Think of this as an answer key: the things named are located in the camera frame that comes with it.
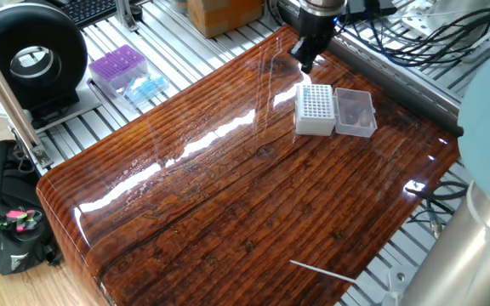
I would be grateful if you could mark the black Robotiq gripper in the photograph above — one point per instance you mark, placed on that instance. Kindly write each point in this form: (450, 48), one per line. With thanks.
(315, 27)

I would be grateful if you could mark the blue-grey pipette tip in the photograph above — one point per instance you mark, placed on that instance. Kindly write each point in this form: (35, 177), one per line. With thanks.
(305, 90)

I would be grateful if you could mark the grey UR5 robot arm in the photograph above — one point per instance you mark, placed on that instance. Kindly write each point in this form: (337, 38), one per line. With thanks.
(474, 238)

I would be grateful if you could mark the white pipette tip holder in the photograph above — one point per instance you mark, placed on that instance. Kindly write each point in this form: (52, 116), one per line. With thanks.
(315, 110)

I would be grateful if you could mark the clear plastic holder lid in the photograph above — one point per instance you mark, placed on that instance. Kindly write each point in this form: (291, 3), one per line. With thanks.
(354, 112)

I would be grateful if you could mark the purple pipette tip box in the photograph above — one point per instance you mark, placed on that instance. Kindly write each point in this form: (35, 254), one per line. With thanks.
(117, 64)

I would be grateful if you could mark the black power adapter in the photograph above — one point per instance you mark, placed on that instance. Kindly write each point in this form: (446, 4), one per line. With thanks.
(370, 5)

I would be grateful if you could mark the cardboard box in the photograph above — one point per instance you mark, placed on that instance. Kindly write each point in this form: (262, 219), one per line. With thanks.
(223, 17)

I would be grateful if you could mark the white plastic appliance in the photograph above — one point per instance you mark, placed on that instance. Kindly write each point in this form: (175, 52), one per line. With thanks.
(449, 13)

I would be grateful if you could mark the clear tray blue items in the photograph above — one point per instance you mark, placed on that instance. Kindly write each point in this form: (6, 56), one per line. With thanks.
(145, 88)

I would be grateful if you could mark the black keyboard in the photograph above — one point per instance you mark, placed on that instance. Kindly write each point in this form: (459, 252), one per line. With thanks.
(89, 10)

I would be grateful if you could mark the silver robot mounting plate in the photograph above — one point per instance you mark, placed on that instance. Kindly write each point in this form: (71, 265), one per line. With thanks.
(398, 282)

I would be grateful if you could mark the black backpack with pink trim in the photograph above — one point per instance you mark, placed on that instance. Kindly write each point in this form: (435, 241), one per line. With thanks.
(11, 238)

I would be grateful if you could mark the short aluminium profile post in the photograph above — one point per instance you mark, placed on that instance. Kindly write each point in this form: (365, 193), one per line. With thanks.
(126, 15)

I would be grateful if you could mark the slanted aluminium frame post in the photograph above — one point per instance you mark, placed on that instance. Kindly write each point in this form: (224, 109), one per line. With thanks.
(11, 110)

